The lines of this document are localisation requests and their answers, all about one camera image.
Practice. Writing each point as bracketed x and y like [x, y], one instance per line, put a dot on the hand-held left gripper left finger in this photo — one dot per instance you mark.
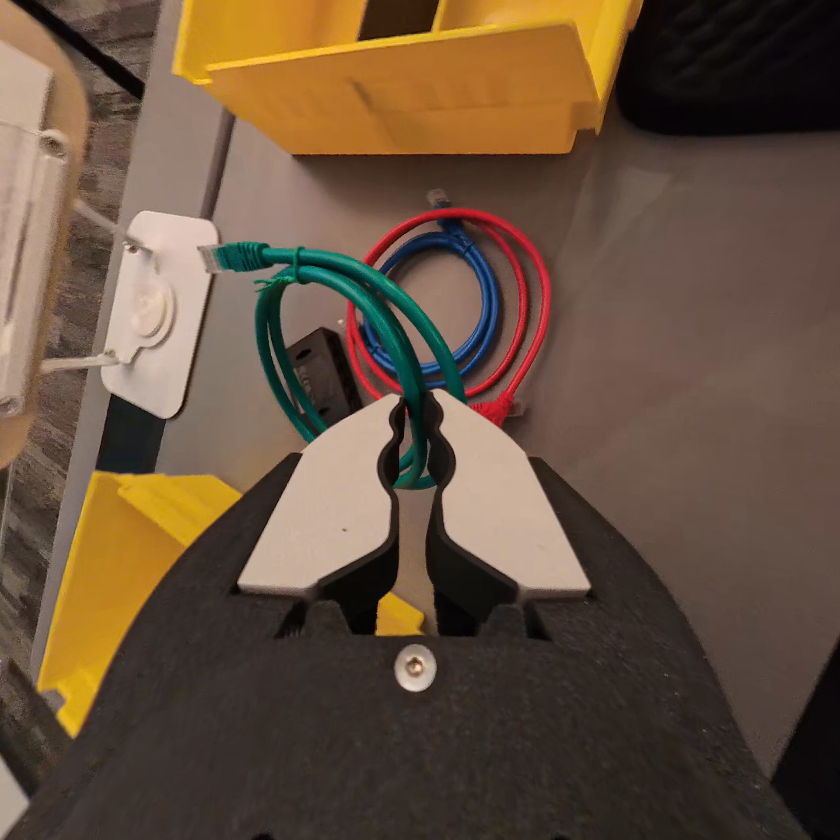
[315, 525]

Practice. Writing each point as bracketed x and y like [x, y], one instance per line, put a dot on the black flat mat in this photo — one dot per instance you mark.
[131, 439]

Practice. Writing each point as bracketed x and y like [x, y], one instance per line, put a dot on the black ethernet switch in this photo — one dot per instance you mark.
[321, 380]

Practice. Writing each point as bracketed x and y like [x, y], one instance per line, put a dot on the instruction poster on wooden board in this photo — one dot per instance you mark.
[33, 229]

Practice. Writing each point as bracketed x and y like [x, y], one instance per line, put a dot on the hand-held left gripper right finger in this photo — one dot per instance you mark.
[512, 525]

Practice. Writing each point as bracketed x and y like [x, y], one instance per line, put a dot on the black oval pad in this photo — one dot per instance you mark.
[735, 65]

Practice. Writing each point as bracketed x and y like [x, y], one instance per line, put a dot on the yellow plastic bin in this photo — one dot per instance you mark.
[98, 590]
[426, 98]

